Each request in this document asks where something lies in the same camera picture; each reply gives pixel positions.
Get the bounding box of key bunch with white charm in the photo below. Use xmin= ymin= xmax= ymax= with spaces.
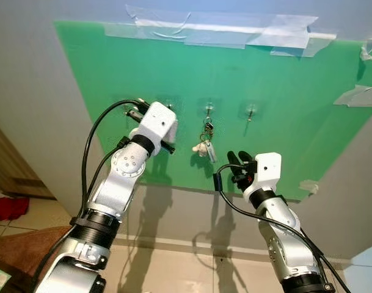
xmin=192 ymin=119 xmax=218 ymax=164

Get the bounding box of small clear tape piece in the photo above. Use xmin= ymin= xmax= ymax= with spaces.
xmin=299 ymin=180 xmax=319 ymax=196

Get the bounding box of wide clear tape piece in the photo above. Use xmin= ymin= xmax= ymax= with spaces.
xmin=334 ymin=85 xmax=372 ymax=108

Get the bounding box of long clear tape strip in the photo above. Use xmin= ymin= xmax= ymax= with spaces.
xmin=125 ymin=5 xmax=321 ymax=36

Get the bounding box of wooden slatted cabinet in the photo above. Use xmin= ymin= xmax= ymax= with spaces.
xmin=0 ymin=119 xmax=55 ymax=200

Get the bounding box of crumpled clear tape piece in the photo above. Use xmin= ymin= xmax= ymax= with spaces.
xmin=360 ymin=38 xmax=372 ymax=63

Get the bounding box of red cloth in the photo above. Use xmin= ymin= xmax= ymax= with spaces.
xmin=0 ymin=194 xmax=29 ymax=222

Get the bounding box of brown wooden furniture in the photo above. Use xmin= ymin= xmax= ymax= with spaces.
xmin=0 ymin=226 xmax=73 ymax=293

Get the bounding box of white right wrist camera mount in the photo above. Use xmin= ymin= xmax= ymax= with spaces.
xmin=243 ymin=153 xmax=282 ymax=197

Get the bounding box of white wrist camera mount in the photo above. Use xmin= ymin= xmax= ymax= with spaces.
xmin=243 ymin=153 xmax=282 ymax=197
xmin=129 ymin=102 xmax=178 ymax=154

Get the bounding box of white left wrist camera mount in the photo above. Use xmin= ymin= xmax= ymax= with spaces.
xmin=129 ymin=102 xmax=178 ymax=154

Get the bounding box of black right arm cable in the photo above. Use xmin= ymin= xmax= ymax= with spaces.
xmin=213 ymin=162 xmax=352 ymax=293

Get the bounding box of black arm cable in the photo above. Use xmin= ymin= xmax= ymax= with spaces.
xmin=213 ymin=162 xmax=352 ymax=293
xmin=81 ymin=99 xmax=144 ymax=214

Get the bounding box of green wall board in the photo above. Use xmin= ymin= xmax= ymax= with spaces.
xmin=54 ymin=21 xmax=372 ymax=202

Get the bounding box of clear adhesive wall hook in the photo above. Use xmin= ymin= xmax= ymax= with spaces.
xmin=241 ymin=99 xmax=263 ymax=123
xmin=198 ymin=98 xmax=220 ymax=123
xmin=158 ymin=96 xmax=177 ymax=110

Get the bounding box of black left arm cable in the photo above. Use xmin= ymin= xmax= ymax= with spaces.
xmin=81 ymin=99 xmax=144 ymax=214

